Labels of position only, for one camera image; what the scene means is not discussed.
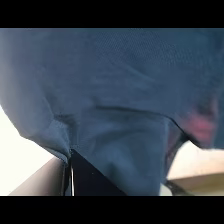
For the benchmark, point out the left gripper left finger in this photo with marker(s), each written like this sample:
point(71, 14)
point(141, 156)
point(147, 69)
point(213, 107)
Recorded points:
point(46, 181)

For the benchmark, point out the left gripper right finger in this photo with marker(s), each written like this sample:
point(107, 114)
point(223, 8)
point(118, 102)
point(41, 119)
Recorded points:
point(90, 181)

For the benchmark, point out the dark blue garment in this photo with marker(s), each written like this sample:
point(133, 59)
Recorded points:
point(110, 86)

